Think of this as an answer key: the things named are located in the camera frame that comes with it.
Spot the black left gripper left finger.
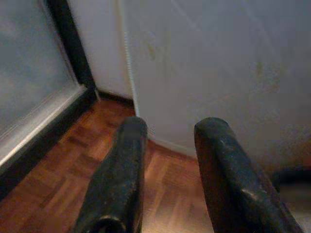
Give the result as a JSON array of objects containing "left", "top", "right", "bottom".
[{"left": 74, "top": 116, "right": 149, "bottom": 233}]

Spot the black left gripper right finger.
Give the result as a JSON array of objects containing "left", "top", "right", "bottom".
[{"left": 193, "top": 117, "right": 304, "bottom": 233}]

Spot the green white quilted mattress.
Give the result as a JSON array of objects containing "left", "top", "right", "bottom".
[{"left": 116, "top": 0, "right": 311, "bottom": 172}]

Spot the black framed sliding door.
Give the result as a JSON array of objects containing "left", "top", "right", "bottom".
[{"left": 0, "top": 0, "right": 100, "bottom": 201}]

